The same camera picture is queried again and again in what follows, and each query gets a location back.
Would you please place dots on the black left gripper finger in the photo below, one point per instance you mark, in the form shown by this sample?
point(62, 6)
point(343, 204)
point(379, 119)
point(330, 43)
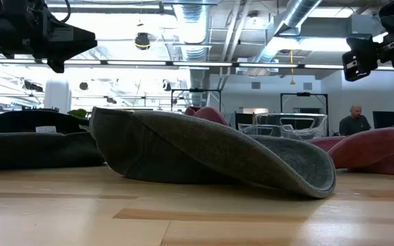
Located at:
point(80, 48)
point(80, 38)

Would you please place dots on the black cap with white label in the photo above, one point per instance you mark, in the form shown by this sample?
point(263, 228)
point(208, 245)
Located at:
point(29, 150)

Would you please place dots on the dark grey baseball cap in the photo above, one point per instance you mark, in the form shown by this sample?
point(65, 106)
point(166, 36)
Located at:
point(190, 150)

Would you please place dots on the black monitor on arm mount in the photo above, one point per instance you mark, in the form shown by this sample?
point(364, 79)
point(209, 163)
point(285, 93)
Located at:
point(385, 119)

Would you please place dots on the white column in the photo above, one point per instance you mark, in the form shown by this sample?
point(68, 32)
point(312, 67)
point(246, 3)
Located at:
point(56, 95)

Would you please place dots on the black ceiling dome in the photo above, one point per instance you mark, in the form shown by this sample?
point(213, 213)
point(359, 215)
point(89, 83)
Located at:
point(142, 40)

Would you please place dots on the green leafy plant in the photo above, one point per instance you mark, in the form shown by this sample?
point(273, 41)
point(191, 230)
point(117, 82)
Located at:
point(79, 113)

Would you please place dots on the person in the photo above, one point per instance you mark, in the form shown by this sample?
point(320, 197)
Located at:
point(354, 126)

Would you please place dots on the clear plastic bin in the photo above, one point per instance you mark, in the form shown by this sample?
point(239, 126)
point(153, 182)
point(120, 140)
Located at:
point(316, 128)

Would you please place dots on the long white light bar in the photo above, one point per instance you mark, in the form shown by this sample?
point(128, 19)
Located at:
point(200, 64)

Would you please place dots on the black rig frame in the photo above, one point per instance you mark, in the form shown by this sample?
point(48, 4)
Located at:
point(303, 94)

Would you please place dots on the silver ventilation duct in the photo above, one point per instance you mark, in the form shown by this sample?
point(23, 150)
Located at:
point(193, 24)
point(299, 10)

